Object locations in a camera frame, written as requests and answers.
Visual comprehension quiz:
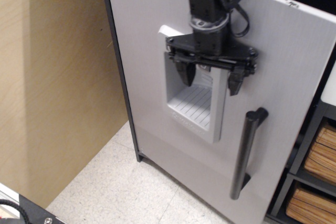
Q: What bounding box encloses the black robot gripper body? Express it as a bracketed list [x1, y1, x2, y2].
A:
[166, 28, 258, 76]

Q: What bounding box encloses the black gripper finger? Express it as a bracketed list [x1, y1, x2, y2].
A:
[175, 61, 196, 87]
[228, 68, 244, 96]

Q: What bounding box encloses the white toy fridge door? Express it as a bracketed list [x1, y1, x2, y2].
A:
[106, 0, 335, 223]

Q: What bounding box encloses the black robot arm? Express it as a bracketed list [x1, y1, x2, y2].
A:
[166, 0, 258, 96]

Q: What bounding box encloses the grey ice dispenser housing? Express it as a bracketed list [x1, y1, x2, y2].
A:
[157, 25, 228, 144]

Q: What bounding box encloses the white counter top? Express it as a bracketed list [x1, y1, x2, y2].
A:
[321, 64, 336, 106]

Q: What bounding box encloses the grey side shelf unit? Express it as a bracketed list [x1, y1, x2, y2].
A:
[266, 98, 336, 224]

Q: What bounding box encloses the upper woven storage basket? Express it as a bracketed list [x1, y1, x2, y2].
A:
[303, 120, 335, 185]

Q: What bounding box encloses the woven storage basket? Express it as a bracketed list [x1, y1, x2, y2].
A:
[286, 182, 335, 224]
[303, 120, 335, 185]

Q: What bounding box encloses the lower woven storage basket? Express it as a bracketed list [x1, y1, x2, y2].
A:
[286, 182, 335, 224]

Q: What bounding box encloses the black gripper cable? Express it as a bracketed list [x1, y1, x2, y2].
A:
[232, 2, 250, 38]

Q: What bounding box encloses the black cylindrical door handle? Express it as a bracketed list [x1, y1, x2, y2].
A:
[230, 107, 269, 200]

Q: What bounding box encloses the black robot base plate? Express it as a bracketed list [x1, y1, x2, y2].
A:
[0, 195, 66, 224]

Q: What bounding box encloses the black braided cable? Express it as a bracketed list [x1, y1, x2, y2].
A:
[0, 199, 31, 224]

